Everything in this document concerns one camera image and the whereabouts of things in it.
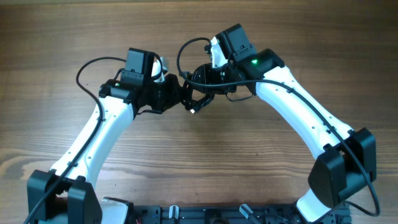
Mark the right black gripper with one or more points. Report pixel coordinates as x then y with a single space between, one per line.
206 72

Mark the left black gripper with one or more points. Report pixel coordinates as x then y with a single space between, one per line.
176 93

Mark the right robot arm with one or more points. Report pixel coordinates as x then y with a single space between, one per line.
345 159

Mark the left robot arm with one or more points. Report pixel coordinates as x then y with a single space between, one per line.
66 193

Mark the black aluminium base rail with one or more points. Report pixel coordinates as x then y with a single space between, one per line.
276 213

